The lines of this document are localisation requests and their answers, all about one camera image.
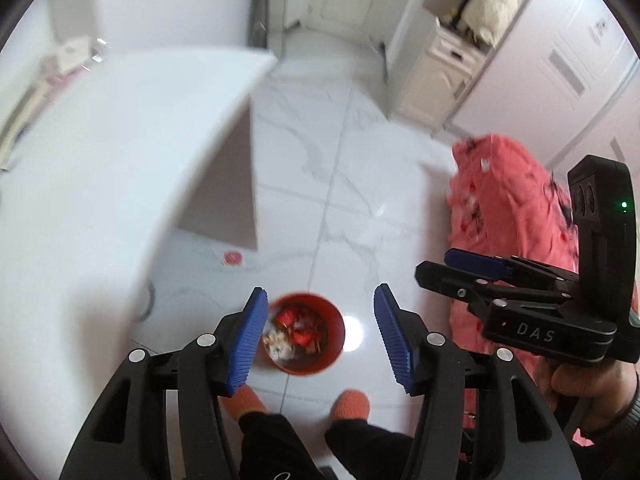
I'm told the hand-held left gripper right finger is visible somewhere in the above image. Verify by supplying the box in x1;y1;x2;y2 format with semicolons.
374;284;583;480

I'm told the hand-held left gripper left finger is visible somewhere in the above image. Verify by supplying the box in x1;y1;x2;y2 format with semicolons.
60;287;269;480

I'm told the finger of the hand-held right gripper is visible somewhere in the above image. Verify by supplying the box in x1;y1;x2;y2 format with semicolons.
415;261;571;319
444;248;582;295

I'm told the white paper ball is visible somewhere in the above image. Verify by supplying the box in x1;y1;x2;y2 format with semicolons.
262;327;296;361

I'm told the orange trash bin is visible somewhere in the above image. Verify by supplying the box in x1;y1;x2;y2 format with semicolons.
272;290;347;376

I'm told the person's right forearm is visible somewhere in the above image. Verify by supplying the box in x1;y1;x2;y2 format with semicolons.
565;390;640;480

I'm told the person's right hand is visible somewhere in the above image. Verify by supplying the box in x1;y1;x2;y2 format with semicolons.
535;355;640;433

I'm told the person's left orange slipper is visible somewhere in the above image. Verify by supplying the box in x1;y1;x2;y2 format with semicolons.
220;384;268;423

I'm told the person's orange slipper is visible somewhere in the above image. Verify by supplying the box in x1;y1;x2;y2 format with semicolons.
332;389;371;422
220;384;268;423

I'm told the pink printed blanket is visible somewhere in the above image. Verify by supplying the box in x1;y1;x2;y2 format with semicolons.
445;132;593;461

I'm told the person's right orange slipper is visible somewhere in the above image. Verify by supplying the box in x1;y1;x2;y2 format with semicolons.
332;389;371;422

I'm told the person's left leg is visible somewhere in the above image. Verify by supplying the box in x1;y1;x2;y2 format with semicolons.
237;410;326;480

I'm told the person's leg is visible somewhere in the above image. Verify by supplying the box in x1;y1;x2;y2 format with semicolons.
325;417;416;480
237;410;326;480

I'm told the person's right leg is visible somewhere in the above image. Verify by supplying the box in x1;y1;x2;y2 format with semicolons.
325;417;416;480

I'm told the cream nightstand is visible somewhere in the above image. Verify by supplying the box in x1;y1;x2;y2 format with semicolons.
387;20;493;128

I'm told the white wardrobe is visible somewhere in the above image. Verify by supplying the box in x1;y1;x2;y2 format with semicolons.
445;0;640;171

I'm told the white desk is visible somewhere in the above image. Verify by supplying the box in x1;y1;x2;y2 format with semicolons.
0;47;279;466

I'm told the cream stuffed bag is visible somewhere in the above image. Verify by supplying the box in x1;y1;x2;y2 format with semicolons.
457;0;533;48

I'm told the beige box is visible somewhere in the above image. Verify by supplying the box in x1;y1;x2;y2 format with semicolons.
55;35;96;68

